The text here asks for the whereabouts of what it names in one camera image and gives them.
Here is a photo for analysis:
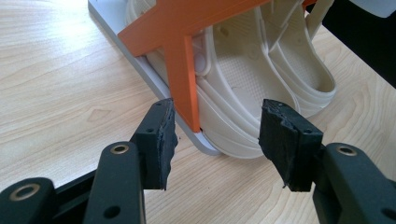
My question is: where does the white storage box with lid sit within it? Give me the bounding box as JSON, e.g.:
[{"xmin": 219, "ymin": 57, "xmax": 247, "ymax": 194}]
[{"xmin": 87, "ymin": 0, "xmax": 318, "ymax": 157}]

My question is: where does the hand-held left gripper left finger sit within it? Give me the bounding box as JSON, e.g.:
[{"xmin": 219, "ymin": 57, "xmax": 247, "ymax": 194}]
[{"xmin": 130, "ymin": 98, "xmax": 179, "ymax": 191}]

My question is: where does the beige clog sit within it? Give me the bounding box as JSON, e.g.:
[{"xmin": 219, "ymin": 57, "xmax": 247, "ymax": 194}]
[
  {"xmin": 125, "ymin": 0, "xmax": 302, "ymax": 160},
  {"xmin": 267, "ymin": 0, "xmax": 338, "ymax": 119}
]

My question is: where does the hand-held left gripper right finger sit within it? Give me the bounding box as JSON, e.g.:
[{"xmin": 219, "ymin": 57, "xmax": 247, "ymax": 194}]
[{"xmin": 258, "ymin": 98, "xmax": 325, "ymax": 192}]

